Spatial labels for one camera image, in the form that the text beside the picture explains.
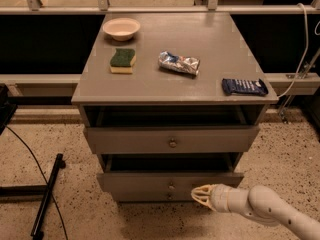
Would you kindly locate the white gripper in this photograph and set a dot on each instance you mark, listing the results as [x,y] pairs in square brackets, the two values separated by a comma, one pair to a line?
[220,198]

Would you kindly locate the grey drawer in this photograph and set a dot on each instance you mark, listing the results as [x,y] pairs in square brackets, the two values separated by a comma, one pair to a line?
[165,140]
[152,173]

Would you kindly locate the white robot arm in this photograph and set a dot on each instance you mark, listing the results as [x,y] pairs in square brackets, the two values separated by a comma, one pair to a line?
[260,204]

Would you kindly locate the grey wooden drawer cabinet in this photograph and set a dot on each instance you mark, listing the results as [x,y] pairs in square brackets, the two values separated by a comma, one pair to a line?
[153,96]

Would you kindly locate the grey top drawer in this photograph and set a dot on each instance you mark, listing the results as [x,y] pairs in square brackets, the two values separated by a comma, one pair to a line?
[165,140]

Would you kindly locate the dark blue snack packet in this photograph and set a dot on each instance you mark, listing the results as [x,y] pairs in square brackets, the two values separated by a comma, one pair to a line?
[244,87]

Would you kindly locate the crumpled silver foil bag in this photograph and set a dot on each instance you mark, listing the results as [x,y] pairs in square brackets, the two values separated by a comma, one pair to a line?
[181,64]

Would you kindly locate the green yellow sponge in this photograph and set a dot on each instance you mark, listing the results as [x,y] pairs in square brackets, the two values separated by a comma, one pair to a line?
[123,60]

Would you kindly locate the black stand base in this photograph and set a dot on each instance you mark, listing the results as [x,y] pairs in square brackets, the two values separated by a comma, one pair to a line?
[43,193]

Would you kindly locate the white bowl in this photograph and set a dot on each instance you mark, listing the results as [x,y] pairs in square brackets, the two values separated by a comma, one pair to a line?
[121,29]

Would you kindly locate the black box at left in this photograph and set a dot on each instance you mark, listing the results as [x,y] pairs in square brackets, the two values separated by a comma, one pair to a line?
[7,109]

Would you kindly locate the metal railing frame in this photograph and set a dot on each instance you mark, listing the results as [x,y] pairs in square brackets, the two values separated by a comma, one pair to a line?
[156,4]

